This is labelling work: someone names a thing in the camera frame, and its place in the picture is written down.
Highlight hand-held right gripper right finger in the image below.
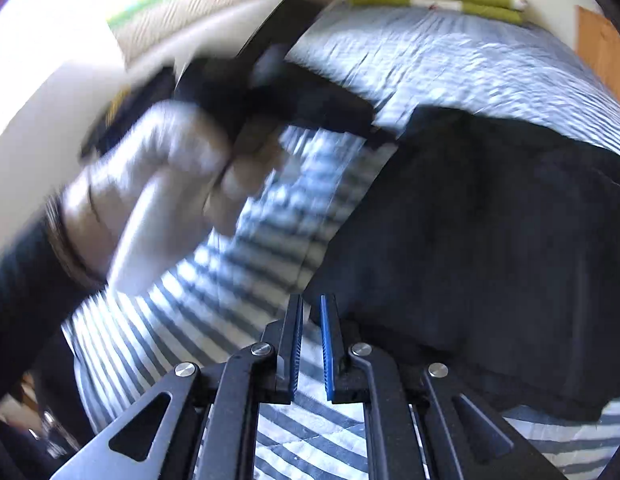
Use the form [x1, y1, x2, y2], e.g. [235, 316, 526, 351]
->
[319, 294, 566, 480]

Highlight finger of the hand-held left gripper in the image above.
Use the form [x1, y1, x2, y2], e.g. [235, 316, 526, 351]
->
[367, 122, 400, 151]

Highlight green landscape wall poster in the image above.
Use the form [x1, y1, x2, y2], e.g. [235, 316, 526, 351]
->
[106, 0, 341, 63]

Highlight black pants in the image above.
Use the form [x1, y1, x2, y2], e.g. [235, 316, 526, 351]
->
[305, 104, 620, 422]

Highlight stack of folded dark clothes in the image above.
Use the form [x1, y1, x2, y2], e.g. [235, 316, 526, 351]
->
[79, 64, 177, 162]

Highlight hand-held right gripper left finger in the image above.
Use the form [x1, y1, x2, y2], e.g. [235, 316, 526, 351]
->
[50, 294, 305, 480]

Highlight blue striped quilted blanket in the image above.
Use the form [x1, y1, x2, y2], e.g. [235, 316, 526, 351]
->
[60, 2, 620, 480]

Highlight person's left hand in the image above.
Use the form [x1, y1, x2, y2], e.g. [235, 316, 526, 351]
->
[62, 100, 291, 297]

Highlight wooden slatted bed rail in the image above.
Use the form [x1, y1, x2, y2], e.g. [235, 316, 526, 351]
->
[576, 5, 620, 107]

